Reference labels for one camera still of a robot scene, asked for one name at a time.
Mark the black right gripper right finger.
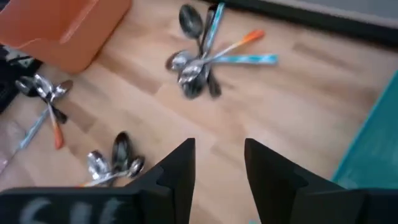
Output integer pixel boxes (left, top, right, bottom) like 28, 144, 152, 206
244, 138, 345, 224

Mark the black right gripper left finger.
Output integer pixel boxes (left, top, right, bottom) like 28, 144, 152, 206
124, 138, 196, 224

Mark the orange plastic bin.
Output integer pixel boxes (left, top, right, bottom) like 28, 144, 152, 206
0, 0, 132, 75

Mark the teal plastic bin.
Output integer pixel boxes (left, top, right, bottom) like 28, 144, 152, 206
331, 70, 398, 190

